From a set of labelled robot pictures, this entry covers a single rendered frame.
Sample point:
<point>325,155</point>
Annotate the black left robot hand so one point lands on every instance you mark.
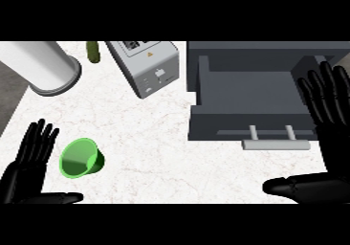
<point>22,172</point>

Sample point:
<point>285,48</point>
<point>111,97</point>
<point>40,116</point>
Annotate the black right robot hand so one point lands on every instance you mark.
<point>335,127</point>

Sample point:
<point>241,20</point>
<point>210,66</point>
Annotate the green cup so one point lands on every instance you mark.
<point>79,158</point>

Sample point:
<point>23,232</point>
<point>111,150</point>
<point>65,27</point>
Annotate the dark grey drawer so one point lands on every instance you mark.
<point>248,105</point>

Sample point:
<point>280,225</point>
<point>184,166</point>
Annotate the dark grey cabinet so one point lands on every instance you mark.
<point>272,52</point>

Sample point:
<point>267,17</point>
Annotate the white cylindrical container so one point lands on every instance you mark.
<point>38,65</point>

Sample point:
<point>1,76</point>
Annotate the green bottle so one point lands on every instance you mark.
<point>93,51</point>

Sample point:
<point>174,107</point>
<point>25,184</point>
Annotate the pale grey appliance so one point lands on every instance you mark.
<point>146,65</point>

